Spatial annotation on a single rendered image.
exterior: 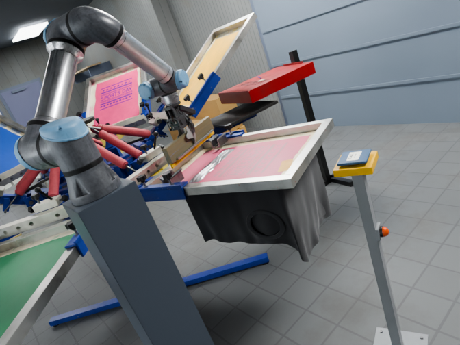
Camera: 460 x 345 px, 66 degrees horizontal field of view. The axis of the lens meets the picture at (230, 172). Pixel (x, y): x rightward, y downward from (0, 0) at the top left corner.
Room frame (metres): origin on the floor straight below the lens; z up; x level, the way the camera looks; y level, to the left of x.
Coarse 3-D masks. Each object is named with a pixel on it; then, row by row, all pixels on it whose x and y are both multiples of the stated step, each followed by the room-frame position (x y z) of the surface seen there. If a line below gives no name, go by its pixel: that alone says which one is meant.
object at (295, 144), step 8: (304, 136) 1.55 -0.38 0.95; (248, 144) 1.73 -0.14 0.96; (256, 144) 1.69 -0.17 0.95; (264, 144) 1.64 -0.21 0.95; (288, 144) 1.52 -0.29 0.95; (296, 144) 1.48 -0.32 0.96; (208, 152) 1.86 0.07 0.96; (216, 152) 1.81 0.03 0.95; (232, 152) 1.71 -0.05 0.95; (288, 152) 1.42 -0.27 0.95; (296, 152) 1.39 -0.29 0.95; (200, 160) 1.77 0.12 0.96; (208, 160) 1.72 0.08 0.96; (224, 160) 1.63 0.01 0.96
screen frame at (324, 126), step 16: (288, 128) 1.65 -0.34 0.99; (304, 128) 1.60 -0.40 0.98; (320, 128) 1.47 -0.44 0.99; (208, 144) 1.95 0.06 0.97; (224, 144) 1.88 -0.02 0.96; (320, 144) 1.36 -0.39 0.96; (304, 160) 1.20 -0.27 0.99; (160, 176) 1.65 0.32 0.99; (272, 176) 1.16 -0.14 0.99; (288, 176) 1.11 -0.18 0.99; (192, 192) 1.35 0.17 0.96; (208, 192) 1.30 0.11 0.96; (224, 192) 1.26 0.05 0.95
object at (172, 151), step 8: (208, 120) 1.80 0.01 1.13; (200, 128) 1.73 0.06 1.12; (208, 128) 1.78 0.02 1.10; (184, 136) 1.63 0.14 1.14; (200, 136) 1.71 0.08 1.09; (168, 144) 1.56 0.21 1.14; (176, 144) 1.57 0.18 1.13; (184, 144) 1.61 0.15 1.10; (192, 144) 1.65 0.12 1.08; (168, 152) 1.52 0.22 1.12; (176, 152) 1.55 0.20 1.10; (168, 160) 1.52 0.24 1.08; (176, 160) 1.53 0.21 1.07
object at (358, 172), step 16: (368, 160) 1.08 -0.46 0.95; (336, 176) 1.10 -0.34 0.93; (352, 176) 1.11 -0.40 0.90; (368, 192) 1.11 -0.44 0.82; (368, 208) 1.09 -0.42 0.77; (368, 224) 1.10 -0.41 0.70; (368, 240) 1.11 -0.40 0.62; (384, 272) 1.09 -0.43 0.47; (384, 288) 1.10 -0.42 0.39; (384, 304) 1.11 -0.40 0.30; (384, 336) 1.21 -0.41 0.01; (400, 336) 1.11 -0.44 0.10; (416, 336) 1.15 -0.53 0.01
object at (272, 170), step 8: (280, 160) 1.37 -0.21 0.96; (192, 168) 1.68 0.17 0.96; (200, 168) 1.64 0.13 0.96; (216, 168) 1.55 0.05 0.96; (272, 168) 1.31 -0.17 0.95; (184, 176) 1.62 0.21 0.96; (192, 176) 1.57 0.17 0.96; (208, 176) 1.50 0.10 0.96; (232, 176) 1.39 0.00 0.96; (240, 176) 1.36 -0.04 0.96; (248, 176) 1.32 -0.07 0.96; (256, 176) 1.30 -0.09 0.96; (264, 176) 1.27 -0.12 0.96
